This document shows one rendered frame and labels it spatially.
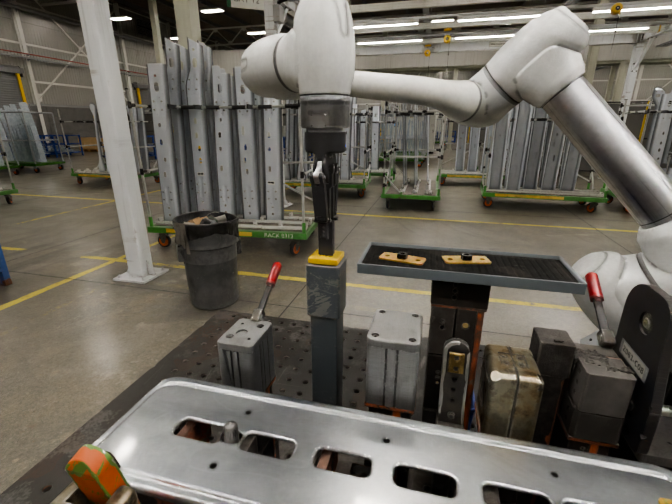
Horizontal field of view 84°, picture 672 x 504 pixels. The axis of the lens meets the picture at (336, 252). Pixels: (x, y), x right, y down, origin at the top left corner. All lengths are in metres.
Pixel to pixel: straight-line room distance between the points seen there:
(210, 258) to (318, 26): 2.45
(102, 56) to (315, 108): 3.24
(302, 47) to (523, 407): 0.63
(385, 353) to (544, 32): 0.80
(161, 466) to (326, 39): 0.65
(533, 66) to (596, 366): 0.68
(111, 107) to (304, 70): 3.19
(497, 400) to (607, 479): 0.14
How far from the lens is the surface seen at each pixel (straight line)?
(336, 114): 0.67
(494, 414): 0.62
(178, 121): 4.97
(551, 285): 0.69
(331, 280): 0.73
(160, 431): 0.62
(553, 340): 0.66
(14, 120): 15.69
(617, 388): 0.67
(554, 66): 1.06
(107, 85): 3.80
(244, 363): 0.67
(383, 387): 0.60
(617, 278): 1.13
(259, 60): 0.79
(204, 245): 2.92
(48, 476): 1.10
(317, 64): 0.67
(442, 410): 0.61
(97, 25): 3.86
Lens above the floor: 1.40
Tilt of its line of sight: 19 degrees down
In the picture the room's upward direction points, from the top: straight up
